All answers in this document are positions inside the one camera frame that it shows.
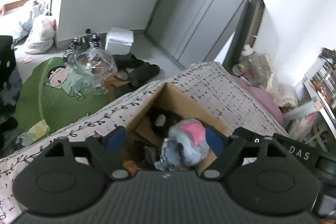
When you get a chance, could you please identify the black shiny plastic packet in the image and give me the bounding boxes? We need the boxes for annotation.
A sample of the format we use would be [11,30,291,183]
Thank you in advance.
[134,140,160,170]

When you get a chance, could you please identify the grey-blue fluffy plush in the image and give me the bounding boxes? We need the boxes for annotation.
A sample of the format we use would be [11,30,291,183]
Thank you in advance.
[154,119,210,171]

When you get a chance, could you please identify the black frilly scrunchie pouch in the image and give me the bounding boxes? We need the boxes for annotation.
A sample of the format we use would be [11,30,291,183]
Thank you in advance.
[146,106,183,138]

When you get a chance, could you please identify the brown cardboard box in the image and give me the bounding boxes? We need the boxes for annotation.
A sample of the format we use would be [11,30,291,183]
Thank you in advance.
[121,83,227,173]

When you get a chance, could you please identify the pink pillow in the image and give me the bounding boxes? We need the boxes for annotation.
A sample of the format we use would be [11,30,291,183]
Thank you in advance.
[234,76,284,125]

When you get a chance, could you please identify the white desk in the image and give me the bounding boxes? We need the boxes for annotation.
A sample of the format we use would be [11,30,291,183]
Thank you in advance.
[284,76,335,153]

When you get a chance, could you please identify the patterned white bedspread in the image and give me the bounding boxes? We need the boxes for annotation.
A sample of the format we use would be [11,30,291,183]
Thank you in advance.
[1,61,287,223]

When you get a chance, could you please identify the green cartoon floor mat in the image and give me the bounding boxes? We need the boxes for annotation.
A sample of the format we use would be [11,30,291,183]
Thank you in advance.
[15,57,109,134]

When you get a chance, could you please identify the white crumpled bags by chair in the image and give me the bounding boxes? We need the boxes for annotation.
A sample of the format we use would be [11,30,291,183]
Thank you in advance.
[239,45,298,108]

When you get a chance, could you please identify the clear plastic bag on floor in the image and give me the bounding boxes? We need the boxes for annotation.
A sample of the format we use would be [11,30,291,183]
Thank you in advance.
[66,48,118,88]

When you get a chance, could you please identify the black shoes on floor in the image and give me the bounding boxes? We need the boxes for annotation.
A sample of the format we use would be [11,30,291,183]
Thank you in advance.
[113,53,161,98]

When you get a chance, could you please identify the grey drawer organizer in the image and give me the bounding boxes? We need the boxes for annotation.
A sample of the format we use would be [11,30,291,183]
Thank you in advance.
[310,48,335,109]

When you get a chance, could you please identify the white small appliance box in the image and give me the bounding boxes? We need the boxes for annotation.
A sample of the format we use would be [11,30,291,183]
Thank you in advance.
[105,27,134,55]

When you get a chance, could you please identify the white plastic bags on floor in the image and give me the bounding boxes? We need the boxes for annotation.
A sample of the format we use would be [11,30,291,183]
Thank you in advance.
[18,0,56,55]

